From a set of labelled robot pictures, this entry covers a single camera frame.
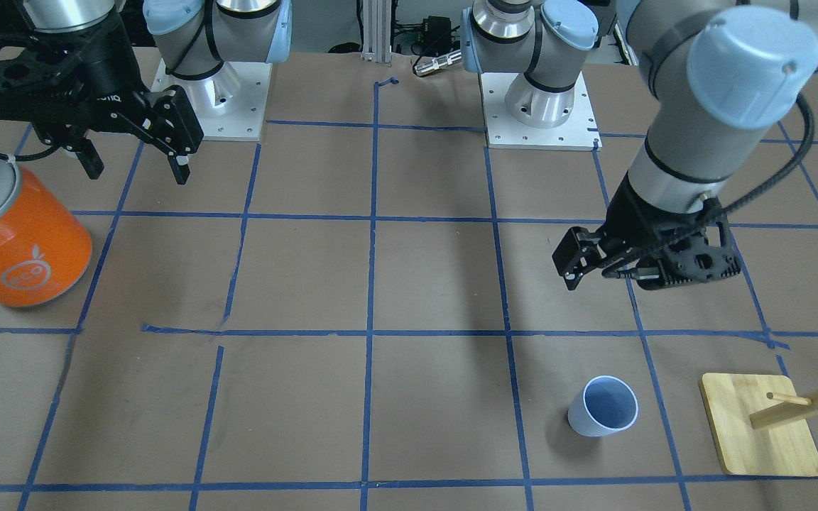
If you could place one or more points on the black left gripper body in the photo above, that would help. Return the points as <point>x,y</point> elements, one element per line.
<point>633,218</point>

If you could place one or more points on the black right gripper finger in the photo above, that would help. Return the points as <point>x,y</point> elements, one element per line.
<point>167,121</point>
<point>89,158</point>

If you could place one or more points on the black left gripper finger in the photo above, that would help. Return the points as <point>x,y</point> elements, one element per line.
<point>581,251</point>

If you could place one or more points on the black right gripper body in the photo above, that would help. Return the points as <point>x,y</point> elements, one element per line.
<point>99,75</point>

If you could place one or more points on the light blue cup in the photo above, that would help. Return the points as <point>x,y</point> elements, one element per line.
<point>606,405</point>

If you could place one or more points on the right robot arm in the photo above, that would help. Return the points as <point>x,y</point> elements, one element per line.
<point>195,39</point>

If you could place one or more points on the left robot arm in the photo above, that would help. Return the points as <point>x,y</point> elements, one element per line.
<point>724,72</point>

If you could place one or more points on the orange can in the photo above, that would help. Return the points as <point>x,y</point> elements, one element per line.
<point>44,250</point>

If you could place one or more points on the wooden mug stand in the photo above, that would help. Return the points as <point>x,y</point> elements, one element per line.
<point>759,425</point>

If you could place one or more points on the black power adapter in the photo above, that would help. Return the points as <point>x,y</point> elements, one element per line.
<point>434,32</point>

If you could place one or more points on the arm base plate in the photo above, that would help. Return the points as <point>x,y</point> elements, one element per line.
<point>229,105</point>
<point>521,116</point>

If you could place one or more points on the aluminium frame post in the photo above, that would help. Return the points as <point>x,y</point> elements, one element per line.
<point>376,31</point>

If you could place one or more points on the silver cable connector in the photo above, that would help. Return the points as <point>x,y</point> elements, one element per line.
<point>428,65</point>

